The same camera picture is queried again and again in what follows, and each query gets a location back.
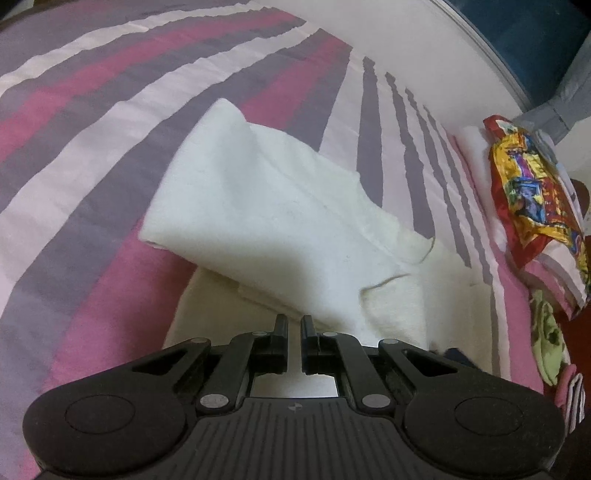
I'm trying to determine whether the pink striped pillow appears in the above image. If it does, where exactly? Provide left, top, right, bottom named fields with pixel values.
left=456, top=115, right=590, bottom=318

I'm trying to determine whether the striped pink purple bedspread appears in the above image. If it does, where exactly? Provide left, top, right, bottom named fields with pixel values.
left=1, top=1, right=542, bottom=479

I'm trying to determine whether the window with aluminium frame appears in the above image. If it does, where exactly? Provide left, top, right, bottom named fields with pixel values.
left=434, top=0, right=590, bottom=109

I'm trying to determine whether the white knit sweater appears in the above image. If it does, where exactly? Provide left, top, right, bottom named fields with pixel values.
left=139, top=99, right=493, bottom=397

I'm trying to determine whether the colourful red yellow bag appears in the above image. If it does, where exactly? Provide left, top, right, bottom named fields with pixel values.
left=483, top=115, right=588, bottom=272

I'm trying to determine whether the green folded cloth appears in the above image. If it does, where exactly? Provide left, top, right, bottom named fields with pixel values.
left=529, top=290, right=571, bottom=387

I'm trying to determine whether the grey blue curtain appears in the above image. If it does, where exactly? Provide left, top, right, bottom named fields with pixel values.
left=514, top=36, right=591, bottom=145

